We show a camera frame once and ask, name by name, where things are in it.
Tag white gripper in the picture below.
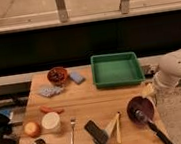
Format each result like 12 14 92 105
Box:
141 71 180 97

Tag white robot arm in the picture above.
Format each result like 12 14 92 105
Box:
141 49 181 97

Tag white cup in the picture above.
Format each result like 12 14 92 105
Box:
41 112 61 133

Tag maroon plate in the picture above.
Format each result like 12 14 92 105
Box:
126 96 155 126

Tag green plastic tray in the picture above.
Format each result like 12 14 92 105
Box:
90 52 145 89

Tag wooden stick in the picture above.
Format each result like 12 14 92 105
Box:
116 112 122 144

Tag blue sponge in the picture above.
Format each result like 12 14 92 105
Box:
69 72 85 84

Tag silver fork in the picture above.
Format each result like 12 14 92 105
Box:
70 117 76 144

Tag dark red bowl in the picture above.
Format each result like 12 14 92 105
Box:
47 67 68 86

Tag orange carrot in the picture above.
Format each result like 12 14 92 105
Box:
40 106 64 114

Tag red yellow apple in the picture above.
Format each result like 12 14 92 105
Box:
24 122 41 137

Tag black handled ladle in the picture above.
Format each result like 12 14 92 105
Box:
135 110 173 144

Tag grey left window post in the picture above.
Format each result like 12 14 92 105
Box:
55 0 68 23

